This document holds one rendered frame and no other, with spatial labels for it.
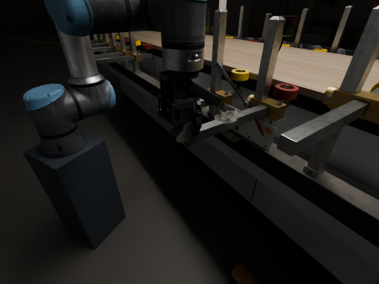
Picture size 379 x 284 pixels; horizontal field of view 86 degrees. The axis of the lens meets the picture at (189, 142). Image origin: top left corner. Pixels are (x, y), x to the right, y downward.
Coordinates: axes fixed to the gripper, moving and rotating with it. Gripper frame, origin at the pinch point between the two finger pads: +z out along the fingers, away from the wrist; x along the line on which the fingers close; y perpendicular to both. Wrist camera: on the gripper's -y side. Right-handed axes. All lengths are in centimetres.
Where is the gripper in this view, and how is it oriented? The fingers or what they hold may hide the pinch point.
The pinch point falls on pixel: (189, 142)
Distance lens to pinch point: 56.7
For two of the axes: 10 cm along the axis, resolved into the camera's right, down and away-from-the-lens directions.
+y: -8.3, 2.9, -4.7
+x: 5.6, 4.6, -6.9
